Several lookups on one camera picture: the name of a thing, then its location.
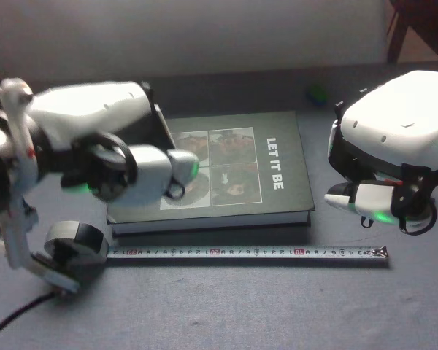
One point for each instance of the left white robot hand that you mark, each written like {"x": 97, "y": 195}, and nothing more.
{"x": 95, "y": 105}

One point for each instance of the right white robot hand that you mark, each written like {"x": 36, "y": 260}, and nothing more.
{"x": 398, "y": 120}

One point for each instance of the grey black tape measure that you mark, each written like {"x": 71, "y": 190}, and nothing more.
{"x": 241, "y": 252}

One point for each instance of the black Let It Be album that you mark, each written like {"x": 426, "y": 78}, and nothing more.
{"x": 288, "y": 122}

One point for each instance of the brown wooden chair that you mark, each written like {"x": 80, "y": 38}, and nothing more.
{"x": 396, "y": 36}

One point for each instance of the small green blue block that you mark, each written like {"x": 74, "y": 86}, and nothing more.
{"x": 317, "y": 95}

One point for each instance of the grey table cloth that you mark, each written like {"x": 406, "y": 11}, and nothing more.
{"x": 241, "y": 310}

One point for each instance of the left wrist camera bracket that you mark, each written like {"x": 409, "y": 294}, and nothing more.
{"x": 16, "y": 218}

